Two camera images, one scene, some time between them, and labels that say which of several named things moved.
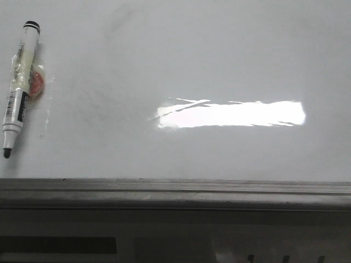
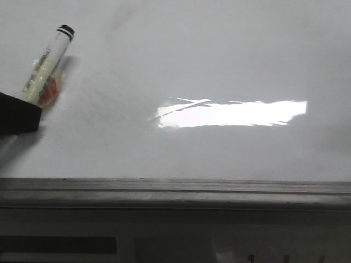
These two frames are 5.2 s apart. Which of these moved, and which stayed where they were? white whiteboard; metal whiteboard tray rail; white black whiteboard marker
Moved: white black whiteboard marker
Stayed: white whiteboard; metal whiteboard tray rail
